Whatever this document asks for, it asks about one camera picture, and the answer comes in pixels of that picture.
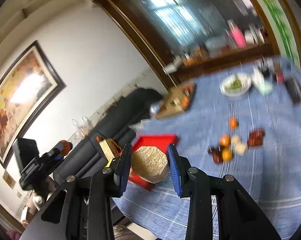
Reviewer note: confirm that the round beige rice cake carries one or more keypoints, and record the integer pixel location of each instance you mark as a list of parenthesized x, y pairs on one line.
[(150, 163)]

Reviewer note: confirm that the pink bottle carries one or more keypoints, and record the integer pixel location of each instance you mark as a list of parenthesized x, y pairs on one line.
[(236, 34)]

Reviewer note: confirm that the red plastic tray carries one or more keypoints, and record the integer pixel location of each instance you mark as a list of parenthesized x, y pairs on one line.
[(160, 141)]

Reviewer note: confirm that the red date upper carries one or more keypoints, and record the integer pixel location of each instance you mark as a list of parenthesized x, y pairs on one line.
[(257, 133)]

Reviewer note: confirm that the black smartphone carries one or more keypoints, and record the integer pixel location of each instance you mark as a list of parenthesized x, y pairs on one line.
[(294, 89)]

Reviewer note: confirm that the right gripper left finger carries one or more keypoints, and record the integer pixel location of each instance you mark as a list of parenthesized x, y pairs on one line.
[(120, 169)]

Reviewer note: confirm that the blue plaid tablecloth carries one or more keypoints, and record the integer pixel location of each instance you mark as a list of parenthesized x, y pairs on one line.
[(271, 173)]

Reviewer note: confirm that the red date lower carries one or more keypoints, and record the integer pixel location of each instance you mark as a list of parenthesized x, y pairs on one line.
[(255, 141)]

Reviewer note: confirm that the black sofa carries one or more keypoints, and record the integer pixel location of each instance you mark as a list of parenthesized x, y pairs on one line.
[(87, 157)]

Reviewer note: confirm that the framed painting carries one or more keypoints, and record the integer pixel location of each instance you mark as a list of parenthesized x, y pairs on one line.
[(26, 88)]

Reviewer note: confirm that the white bowl with greens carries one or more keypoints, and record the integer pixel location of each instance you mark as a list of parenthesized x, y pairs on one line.
[(235, 85)]

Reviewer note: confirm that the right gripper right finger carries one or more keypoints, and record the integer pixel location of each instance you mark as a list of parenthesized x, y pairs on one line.
[(178, 167)]

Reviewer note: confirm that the wooden sideboard shelf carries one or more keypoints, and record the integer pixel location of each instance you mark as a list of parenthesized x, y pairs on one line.
[(231, 58)]

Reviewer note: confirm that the red date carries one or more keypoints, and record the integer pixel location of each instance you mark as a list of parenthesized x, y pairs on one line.
[(257, 133), (255, 141)]

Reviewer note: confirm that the beige cake block small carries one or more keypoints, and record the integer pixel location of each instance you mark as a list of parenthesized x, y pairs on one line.
[(235, 139)]

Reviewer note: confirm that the beige cake block large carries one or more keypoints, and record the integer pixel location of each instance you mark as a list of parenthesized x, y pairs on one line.
[(240, 148)]

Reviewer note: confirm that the yellow printed box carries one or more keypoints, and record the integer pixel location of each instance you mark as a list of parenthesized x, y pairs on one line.
[(109, 148)]

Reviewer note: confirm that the dark brown fruit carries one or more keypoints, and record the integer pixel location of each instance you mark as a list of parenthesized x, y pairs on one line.
[(216, 153)]

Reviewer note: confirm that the cardboard box with items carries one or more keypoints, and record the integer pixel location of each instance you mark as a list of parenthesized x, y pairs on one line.
[(178, 101)]

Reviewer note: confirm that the dark sauce bottle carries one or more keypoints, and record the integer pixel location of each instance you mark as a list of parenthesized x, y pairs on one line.
[(279, 77)]

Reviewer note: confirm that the small orange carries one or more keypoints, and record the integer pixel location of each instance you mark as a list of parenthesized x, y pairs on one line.
[(64, 147), (233, 123), (226, 154), (224, 140)]

